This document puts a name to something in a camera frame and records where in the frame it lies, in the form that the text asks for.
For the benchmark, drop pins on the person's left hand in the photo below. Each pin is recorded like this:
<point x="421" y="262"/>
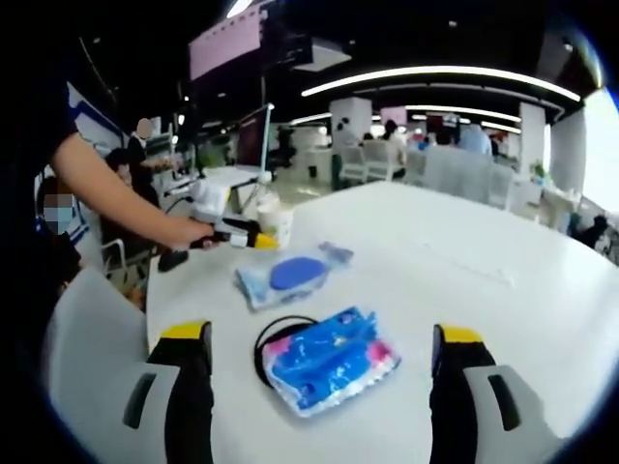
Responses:
<point x="193" y="234"/>

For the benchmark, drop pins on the white background office chair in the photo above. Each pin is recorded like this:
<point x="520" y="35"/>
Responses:
<point x="353" y="164"/>
<point x="384" y="160"/>

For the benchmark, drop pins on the white lamp pole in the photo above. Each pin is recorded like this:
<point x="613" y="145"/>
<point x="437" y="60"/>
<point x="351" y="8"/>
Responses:
<point x="266" y="145"/>

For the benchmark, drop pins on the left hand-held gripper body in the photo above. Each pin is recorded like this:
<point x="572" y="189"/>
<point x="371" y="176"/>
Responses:
<point x="210" y="203"/>

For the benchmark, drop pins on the white table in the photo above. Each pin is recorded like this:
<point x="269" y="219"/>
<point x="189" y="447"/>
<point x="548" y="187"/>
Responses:
<point x="435" y="270"/>

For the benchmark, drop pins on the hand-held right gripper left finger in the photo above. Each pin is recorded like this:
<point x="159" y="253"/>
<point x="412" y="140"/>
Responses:
<point x="184" y="411"/>

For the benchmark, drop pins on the clear plastic water bottle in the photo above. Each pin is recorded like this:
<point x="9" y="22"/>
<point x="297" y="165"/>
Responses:
<point x="261" y="195"/>

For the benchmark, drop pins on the pale overhead display screen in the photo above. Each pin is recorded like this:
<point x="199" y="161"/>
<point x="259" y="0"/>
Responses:
<point x="222" y="48"/>

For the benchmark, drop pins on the green potted plant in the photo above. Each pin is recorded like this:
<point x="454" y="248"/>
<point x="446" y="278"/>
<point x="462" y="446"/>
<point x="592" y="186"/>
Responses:
<point x="538" y="170"/>

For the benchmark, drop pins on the white printed paper cup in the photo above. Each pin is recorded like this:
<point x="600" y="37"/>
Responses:
<point x="278" y="224"/>

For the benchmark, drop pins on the pink wall display screen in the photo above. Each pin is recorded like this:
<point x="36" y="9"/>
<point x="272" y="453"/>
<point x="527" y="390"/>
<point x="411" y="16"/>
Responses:
<point x="394" y="114"/>

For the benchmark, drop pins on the blue white partition board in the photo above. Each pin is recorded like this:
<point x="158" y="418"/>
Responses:
<point x="97" y="121"/>

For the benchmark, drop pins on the dark overhead display screen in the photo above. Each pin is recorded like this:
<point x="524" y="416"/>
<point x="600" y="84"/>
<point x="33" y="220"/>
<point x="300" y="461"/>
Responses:
<point x="287" y="36"/>

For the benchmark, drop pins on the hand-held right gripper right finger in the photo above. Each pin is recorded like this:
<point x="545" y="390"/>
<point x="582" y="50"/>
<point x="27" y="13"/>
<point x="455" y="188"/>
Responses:
<point x="464" y="415"/>

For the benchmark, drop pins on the white translucent partition panel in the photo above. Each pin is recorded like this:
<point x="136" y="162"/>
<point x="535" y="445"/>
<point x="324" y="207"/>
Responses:
<point x="457" y="174"/>

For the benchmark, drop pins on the blue tissue pack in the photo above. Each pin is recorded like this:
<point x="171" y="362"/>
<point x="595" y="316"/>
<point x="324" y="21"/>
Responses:
<point x="329" y="367"/>

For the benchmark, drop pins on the white mesh office chair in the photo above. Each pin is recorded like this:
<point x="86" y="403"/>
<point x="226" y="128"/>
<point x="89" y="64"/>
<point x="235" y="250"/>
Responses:
<point x="97" y="328"/>

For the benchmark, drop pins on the wet wipes pack blue lid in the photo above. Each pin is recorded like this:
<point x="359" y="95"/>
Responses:
<point x="295" y="273"/>

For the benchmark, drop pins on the long ceiling light strip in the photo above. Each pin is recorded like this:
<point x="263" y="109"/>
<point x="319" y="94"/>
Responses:
<point x="435" y="70"/>

